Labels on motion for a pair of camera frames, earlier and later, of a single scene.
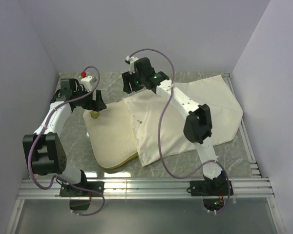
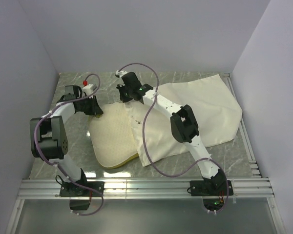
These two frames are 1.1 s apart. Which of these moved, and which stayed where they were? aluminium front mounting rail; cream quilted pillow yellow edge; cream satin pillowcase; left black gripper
Moved: left black gripper
Stayed: cream satin pillowcase; aluminium front mounting rail; cream quilted pillow yellow edge
